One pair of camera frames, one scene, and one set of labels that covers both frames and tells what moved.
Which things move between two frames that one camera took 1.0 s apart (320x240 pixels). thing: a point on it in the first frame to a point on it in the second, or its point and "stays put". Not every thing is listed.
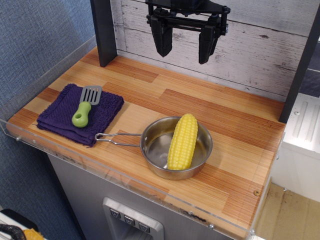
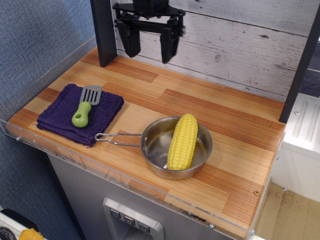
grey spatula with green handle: (90, 95) stays put
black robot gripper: (190, 14) to (152, 15)
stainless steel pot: (153, 141) stays put
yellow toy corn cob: (183, 143) stays put
